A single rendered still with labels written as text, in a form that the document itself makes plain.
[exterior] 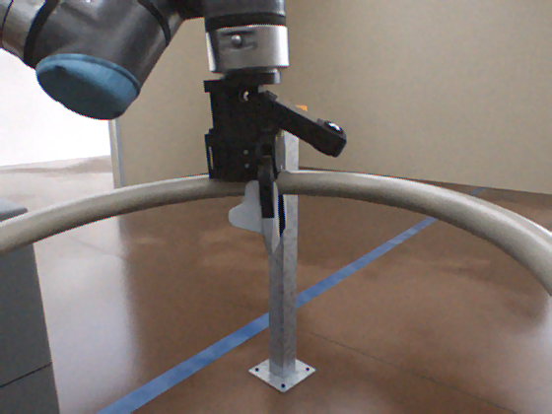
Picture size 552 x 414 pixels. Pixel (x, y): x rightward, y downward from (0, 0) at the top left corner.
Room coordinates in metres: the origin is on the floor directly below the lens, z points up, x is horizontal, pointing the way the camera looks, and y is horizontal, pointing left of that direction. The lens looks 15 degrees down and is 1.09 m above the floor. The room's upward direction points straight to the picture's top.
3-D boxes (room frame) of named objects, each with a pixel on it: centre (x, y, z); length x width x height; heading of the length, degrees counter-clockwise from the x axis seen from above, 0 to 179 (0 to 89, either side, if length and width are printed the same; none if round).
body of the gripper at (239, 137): (0.51, 0.04, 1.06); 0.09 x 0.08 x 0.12; 80
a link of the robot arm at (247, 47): (0.50, 0.03, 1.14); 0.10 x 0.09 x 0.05; 170
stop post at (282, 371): (1.53, -0.02, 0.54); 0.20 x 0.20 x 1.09; 46
